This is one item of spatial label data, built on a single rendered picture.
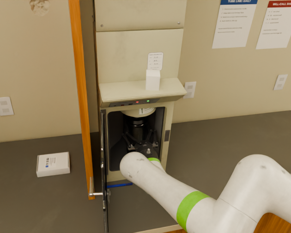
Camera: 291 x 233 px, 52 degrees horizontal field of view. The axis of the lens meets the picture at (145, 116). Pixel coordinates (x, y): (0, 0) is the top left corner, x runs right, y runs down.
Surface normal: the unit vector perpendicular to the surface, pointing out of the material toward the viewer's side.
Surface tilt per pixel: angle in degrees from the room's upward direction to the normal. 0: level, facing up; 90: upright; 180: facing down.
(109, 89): 0
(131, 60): 90
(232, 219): 33
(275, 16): 90
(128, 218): 0
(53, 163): 0
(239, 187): 43
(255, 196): 49
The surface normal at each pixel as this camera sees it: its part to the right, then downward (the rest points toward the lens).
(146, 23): 0.23, 0.59
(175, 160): 0.05, -0.80
